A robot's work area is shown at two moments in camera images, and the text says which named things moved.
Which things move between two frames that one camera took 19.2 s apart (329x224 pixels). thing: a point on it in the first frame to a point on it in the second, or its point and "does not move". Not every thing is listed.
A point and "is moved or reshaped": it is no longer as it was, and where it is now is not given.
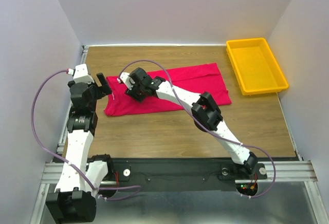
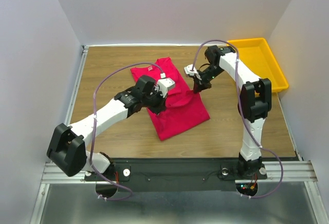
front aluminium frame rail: x=288 y=171 does not move
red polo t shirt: x=195 y=79 is moved or reshaped
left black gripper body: x=103 y=88 to x=159 y=104
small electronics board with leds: x=247 y=189 does not move
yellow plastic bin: x=254 y=66 does not move
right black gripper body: x=134 y=93 to x=199 y=83
